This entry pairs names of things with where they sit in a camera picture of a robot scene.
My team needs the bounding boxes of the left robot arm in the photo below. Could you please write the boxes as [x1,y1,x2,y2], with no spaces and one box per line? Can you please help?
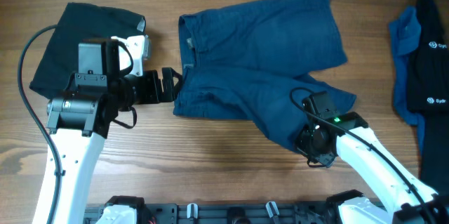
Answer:
[33,36,182,223]

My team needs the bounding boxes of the blue garment in pile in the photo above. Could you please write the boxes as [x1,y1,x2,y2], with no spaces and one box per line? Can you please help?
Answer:
[388,6,425,154]

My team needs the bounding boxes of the blue denim shorts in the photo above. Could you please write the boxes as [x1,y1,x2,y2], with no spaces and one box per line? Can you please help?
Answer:
[173,0,356,150]

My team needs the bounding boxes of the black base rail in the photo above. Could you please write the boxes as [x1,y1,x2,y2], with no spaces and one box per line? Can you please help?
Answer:
[146,201,337,224]

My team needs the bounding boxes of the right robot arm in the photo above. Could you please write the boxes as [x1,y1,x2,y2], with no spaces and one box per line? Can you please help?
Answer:
[292,92,448,223]

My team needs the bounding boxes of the right black cable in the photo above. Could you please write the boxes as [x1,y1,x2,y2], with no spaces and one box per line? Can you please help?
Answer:
[289,86,439,224]

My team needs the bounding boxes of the black cable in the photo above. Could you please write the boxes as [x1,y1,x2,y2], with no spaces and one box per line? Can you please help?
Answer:
[289,86,439,224]
[17,24,66,224]

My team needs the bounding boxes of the black garment with logo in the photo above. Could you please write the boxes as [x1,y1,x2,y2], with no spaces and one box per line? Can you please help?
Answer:
[407,0,448,195]

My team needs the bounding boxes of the left black cable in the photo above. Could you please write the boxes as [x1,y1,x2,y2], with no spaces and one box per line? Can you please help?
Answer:
[17,24,66,224]

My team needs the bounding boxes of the black folded garment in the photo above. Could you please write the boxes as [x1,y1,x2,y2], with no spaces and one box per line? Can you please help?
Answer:
[29,2,145,99]

